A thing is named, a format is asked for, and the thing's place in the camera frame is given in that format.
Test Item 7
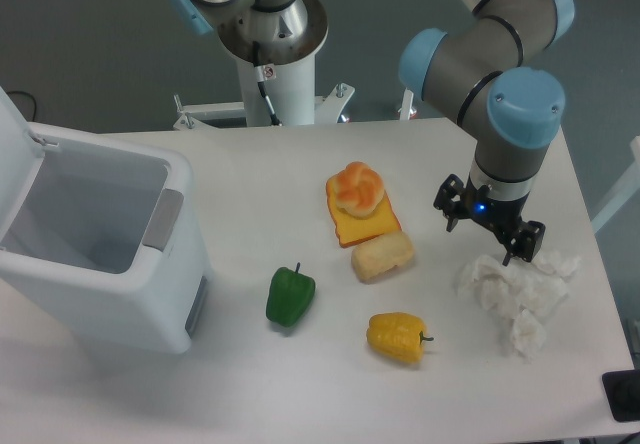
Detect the white open trash bin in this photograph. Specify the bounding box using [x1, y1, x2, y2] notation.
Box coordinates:
[1, 96, 211, 354]

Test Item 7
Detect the black device at table edge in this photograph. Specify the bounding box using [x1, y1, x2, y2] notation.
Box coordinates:
[602, 369, 640, 422]

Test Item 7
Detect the crumpled white paper tissue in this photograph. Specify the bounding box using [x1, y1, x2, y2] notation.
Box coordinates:
[455, 250, 582, 361]

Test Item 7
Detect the round knotted bread roll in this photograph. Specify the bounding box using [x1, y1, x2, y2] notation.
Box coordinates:
[329, 161, 385, 218]

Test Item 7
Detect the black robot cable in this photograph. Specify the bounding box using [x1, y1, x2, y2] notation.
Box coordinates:
[243, 0, 284, 128]

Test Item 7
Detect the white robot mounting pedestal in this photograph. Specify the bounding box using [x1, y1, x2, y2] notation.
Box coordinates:
[174, 0, 355, 129]

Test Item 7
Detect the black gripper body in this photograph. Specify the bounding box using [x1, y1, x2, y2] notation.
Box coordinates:
[461, 185, 526, 238]

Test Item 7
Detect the pale square bread loaf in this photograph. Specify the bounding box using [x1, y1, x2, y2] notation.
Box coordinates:
[351, 231, 415, 282]

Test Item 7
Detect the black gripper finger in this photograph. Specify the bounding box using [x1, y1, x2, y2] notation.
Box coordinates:
[433, 174, 465, 232]
[502, 221, 546, 266]

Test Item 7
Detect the orange toast bread slice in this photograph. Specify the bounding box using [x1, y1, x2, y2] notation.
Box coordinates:
[325, 175, 402, 248]

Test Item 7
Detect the green bell pepper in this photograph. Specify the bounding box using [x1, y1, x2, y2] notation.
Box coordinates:
[265, 263, 316, 328]

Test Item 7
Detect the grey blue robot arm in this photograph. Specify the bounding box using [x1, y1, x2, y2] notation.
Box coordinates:
[171, 0, 575, 262]

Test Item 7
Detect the white frame at right edge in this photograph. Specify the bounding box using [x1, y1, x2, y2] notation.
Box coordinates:
[591, 136, 639, 234]

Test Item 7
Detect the yellow bell pepper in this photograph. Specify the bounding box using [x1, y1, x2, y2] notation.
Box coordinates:
[366, 312, 434, 364]

